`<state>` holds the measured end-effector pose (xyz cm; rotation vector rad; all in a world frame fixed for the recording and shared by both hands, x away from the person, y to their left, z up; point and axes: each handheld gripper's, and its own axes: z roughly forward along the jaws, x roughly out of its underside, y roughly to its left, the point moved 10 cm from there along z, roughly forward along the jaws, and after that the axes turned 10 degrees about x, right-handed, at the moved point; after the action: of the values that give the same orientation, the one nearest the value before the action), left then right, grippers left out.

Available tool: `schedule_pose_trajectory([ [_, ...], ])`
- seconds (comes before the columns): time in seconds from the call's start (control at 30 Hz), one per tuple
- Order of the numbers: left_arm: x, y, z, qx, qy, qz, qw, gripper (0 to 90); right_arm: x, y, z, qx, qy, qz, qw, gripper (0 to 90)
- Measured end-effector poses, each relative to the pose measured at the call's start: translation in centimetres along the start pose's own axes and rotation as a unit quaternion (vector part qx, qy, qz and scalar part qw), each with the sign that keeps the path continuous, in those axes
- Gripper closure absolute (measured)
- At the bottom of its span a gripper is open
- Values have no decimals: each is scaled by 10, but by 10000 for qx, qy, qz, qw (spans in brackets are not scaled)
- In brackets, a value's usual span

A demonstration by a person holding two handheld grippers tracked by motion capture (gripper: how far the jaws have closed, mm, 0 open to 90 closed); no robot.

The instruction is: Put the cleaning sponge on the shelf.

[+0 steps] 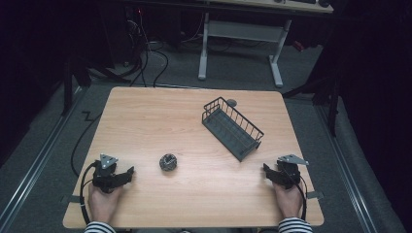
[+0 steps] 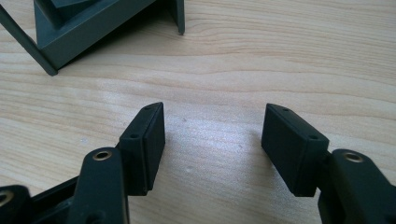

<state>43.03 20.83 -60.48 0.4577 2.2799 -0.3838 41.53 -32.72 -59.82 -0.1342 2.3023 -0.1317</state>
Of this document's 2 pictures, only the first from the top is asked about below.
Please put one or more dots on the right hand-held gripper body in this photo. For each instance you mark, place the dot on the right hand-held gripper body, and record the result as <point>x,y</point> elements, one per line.
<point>286,171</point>

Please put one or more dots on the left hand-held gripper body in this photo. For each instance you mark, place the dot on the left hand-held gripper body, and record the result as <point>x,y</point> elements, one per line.
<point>105,176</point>

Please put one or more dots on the steel wool scrubber ball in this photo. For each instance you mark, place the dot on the steel wool scrubber ball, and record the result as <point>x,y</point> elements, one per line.
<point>168,162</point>

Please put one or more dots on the person's left hand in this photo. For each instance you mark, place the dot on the person's left hand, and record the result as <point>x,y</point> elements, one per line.
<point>103,204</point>

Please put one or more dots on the person's right hand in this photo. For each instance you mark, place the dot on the person's right hand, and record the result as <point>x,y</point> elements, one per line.
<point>289,202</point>

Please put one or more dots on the grey round table grommet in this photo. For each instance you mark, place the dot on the grey round table grommet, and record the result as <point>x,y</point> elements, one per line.
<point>231,103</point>

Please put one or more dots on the black metal stand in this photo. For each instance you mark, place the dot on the black metal stand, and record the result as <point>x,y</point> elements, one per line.
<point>327,93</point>
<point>73,81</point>

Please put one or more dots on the red object on floor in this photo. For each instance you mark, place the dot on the red object on floor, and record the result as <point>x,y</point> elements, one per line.
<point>298,45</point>

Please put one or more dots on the metal floor rail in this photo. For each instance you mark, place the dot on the metal floor rail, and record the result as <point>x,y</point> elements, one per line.
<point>346,174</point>
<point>35,161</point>

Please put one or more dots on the white frame desk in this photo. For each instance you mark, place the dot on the white frame desk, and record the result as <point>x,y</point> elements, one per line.
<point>252,32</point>

